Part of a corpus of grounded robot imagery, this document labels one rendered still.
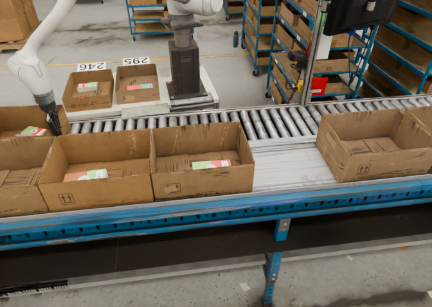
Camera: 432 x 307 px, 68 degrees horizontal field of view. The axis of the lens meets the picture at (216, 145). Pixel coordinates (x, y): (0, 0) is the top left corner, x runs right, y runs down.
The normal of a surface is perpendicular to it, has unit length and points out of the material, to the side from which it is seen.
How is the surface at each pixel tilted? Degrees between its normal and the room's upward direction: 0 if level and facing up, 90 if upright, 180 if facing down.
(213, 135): 89
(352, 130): 89
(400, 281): 0
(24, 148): 89
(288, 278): 0
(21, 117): 89
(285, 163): 0
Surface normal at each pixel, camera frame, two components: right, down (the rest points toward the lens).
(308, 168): 0.00, -0.78
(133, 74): 0.20, 0.59
